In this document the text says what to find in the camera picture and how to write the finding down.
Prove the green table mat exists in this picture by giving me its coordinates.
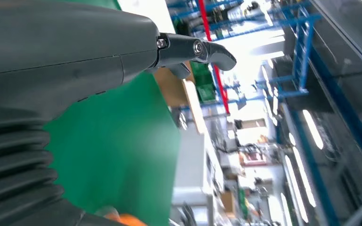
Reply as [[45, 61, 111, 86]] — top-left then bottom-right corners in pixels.
[[43, 0, 181, 226]]

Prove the cardboard box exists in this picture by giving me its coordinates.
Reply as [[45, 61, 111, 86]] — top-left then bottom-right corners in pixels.
[[154, 61, 207, 135]]

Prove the green plastic crate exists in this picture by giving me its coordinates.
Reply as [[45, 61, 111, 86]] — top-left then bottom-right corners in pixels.
[[189, 61, 216, 104]]

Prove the white desk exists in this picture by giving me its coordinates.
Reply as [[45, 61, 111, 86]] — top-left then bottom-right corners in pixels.
[[171, 124, 229, 226]]

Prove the blue warehouse shelving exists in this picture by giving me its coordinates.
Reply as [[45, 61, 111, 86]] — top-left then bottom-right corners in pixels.
[[168, 0, 322, 110]]

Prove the red metal post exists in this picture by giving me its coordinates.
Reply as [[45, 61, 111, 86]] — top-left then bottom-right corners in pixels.
[[198, 0, 230, 114]]

